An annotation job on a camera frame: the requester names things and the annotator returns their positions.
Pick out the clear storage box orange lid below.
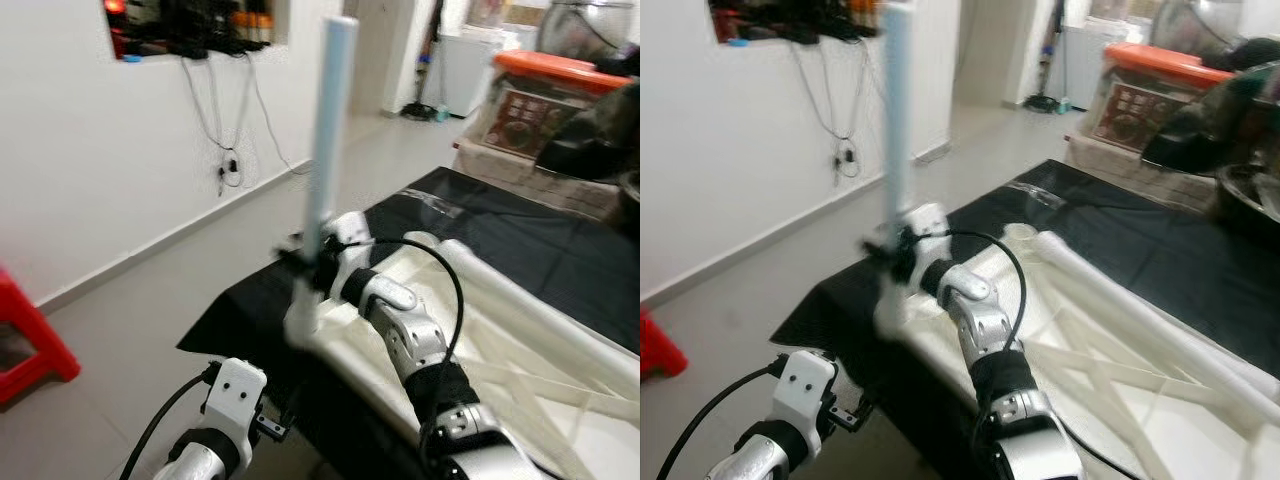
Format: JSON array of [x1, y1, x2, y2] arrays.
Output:
[[470, 50, 636, 161], [1085, 42, 1236, 151]]

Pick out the dark metal wok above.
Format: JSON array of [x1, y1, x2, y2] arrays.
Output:
[[1212, 160, 1280, 229]]

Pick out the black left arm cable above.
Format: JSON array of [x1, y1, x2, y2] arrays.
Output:
[[118, 368, 216, 480], [655, 363, 786, 480]]

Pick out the stainless steel pot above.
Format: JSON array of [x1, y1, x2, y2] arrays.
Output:
[[540, 0, 641, 61], [1150, 0, 1246, 51]]

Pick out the black tablecloth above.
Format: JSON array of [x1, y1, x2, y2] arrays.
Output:
[[770, 158, 1280, 480], [178, 165, 641, 480]]

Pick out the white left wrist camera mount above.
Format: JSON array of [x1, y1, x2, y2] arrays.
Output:
[[770, 350, 839, 448], [200, 357, 269, 453]]

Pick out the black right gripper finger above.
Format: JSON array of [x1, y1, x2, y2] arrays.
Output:
[[860, 230, 908, 265], [270, 243, 323, 275]]

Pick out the red plastic stool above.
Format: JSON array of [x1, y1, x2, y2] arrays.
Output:
[[640, 305, 689, 381], [0, 265, 83, 406]]

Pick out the beige low platform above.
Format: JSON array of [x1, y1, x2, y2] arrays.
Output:
[[1065, 130, 1221, 213], [452, 140, 626, 216]]

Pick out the black electronic devices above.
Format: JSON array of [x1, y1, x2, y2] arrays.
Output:
[[710, 0, 886, 46], [105, 0, 286, 61]]

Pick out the white cabinet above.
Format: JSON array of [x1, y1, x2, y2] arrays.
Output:
[[435, 28, 521, 116], [1060, 22, 1111, 111]]

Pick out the white plastic table top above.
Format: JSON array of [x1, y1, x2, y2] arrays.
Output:
[[880, 222, 1280, 480], [285, 230, 641, 480]]

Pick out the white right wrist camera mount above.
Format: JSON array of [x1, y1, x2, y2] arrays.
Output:
[[318, 210, 379, 301], [898, 203, 953, 293]]

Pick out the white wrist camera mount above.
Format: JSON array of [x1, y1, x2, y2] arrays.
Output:
[[770, 350, 839, 448], [898, 203, 953, 293], [318, 210, 379, 301], [200, 357, 269, 453]]

